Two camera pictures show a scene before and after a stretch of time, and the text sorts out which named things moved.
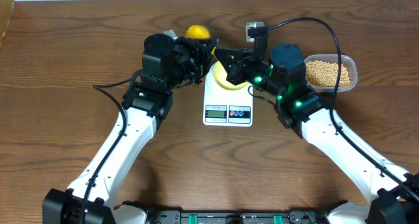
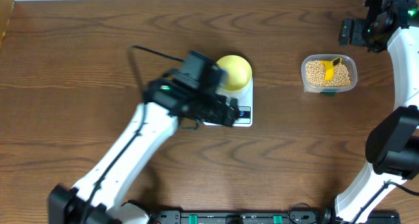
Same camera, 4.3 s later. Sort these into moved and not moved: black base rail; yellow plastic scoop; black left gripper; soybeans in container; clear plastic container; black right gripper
Moved: black left gripper; yellow plastic scoop; black right gripper
Not moved: clear plastic container; black base rail; soybeans in container
